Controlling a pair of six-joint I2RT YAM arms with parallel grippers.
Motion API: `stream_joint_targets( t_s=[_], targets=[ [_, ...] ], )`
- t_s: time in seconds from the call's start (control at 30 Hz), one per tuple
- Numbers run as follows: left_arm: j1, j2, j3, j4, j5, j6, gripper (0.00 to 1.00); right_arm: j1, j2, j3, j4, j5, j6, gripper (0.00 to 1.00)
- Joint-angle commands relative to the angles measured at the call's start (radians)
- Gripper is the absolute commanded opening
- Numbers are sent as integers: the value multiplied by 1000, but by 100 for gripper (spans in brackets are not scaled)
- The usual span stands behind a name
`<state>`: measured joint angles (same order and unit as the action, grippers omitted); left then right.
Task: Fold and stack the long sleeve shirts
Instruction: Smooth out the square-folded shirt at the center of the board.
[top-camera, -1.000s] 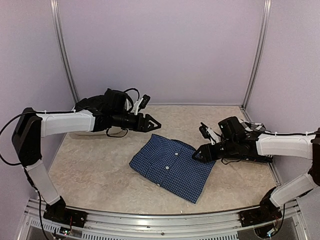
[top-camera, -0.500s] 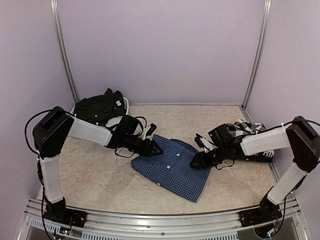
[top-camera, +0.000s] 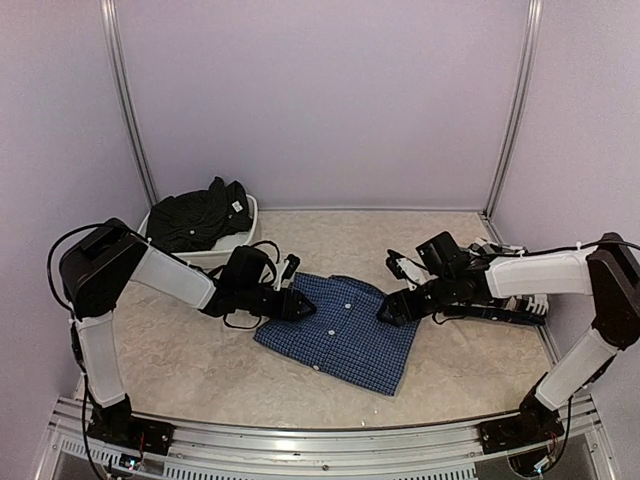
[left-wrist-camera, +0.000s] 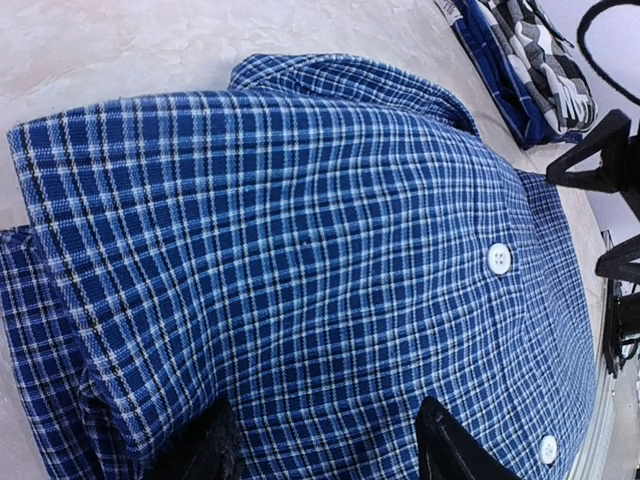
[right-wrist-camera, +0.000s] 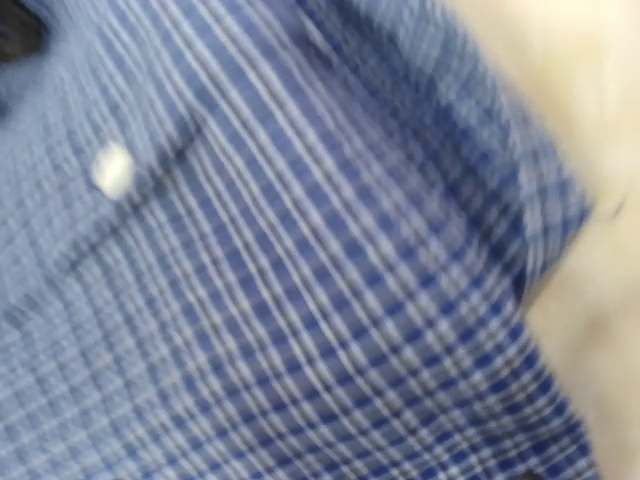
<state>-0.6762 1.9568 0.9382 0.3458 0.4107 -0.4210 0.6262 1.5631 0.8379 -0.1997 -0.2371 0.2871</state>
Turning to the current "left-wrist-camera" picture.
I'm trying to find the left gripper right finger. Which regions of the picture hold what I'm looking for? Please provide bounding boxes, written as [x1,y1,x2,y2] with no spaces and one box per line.
[415,396,519,480]

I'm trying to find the black white plaid folded shirt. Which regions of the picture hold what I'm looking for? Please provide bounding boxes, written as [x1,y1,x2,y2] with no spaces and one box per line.
[436,1,598,150]

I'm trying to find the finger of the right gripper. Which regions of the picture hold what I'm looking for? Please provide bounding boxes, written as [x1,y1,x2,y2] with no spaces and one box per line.
[546,109,639,218]
[595,235,639,284]

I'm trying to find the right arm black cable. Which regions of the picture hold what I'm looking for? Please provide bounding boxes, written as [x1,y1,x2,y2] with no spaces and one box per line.
[575,0,640,109]

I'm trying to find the blue checked long sleeve shirt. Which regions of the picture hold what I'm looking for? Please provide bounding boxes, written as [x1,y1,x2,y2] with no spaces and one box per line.
[1,54,595,479]

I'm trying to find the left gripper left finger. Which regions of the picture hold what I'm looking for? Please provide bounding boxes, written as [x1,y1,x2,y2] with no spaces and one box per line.
[143,397,245,480]

